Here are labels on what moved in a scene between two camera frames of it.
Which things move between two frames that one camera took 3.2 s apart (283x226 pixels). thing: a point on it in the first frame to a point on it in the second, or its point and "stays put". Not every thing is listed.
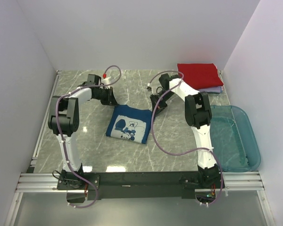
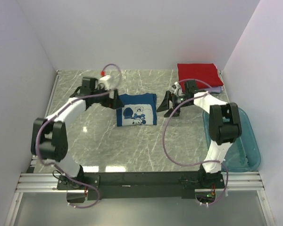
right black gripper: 154,100 to 165,105
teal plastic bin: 234,139 stays put
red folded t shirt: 200,76 stays put
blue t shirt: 130,123 to 138,109
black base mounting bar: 134,185 stays put
